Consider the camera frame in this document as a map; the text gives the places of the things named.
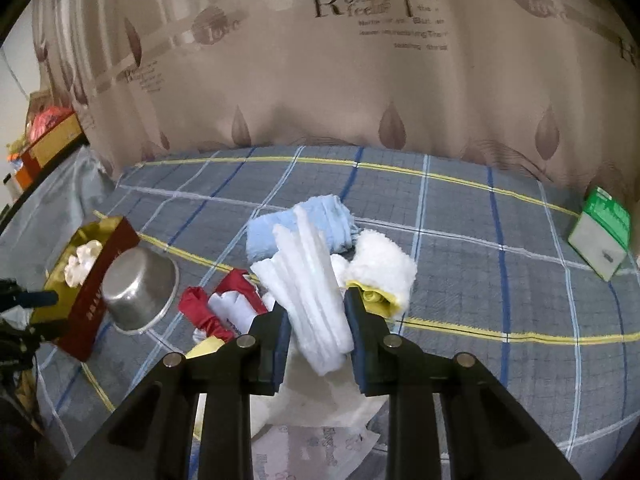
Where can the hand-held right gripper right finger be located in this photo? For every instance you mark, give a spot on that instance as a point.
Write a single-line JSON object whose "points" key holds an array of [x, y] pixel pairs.
{"points": [[358, 342]]}

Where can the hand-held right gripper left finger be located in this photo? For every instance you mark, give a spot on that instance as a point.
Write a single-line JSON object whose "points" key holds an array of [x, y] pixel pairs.
{"points": [[279, 347]]}

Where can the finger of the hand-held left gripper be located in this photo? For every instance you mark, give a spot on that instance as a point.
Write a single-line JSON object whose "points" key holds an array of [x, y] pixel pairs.
{"points": [[35, 298]]}

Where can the red and gold tin box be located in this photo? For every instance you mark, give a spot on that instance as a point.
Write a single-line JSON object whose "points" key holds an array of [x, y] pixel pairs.
{"points": [[92, 300]]}

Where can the red and white sleep mask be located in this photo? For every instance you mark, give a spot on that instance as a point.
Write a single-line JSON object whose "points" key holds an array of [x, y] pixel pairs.
{"points": [[227, 305]]}

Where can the white and yellow fluffy towel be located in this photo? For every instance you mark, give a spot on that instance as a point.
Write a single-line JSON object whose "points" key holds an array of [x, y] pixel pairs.
{"points": [[385, 265]]}

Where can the light blue towel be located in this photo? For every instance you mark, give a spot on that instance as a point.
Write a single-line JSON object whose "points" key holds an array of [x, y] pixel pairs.
{"points": [[270, 235]]}

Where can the cream cloth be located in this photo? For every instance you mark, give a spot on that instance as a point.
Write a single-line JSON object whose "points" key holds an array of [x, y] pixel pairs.
{"points": [[82, 260]]}

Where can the yellow cloth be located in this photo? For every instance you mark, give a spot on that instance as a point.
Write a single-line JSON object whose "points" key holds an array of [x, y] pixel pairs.
{"points": [[207, 348]]}

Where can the white printed plastic bag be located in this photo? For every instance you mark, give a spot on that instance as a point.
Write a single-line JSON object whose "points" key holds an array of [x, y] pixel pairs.
{"points": [[310, 440]]}

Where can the steel bowl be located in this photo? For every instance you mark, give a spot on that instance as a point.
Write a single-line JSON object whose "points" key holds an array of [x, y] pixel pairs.
{"points": [[140, 290]]}

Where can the grey plaid bed sheet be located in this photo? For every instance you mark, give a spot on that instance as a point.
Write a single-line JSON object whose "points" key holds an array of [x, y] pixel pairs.
{"points": [[475, 285]]}

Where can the orange yellow cardboard box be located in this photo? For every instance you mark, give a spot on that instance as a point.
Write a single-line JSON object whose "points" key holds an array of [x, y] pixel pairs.
{"points": [[52, 137]]}

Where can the beige leaf-print curtain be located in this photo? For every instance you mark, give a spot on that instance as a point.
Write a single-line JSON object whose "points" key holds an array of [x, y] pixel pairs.
{"points": [[320, 85]]}

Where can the green and white carton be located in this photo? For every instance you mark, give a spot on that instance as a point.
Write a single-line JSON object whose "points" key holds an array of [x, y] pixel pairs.
{"points": [[600, 230]]}

